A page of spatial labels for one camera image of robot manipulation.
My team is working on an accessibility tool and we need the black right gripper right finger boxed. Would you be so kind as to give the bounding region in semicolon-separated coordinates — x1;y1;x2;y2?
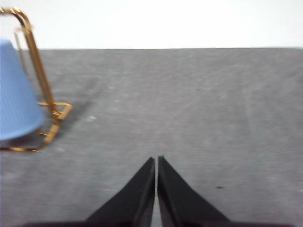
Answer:
157;156;231;227

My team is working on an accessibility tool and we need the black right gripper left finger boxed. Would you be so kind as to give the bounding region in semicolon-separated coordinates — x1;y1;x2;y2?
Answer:
85;157;156;227

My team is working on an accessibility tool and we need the blue ribbed cup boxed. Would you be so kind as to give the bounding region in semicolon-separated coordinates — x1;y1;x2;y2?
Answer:
0;39;46;142

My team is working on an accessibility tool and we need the gold wire cup rack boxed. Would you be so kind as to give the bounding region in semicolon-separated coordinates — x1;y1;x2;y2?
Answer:
0;7;73;153

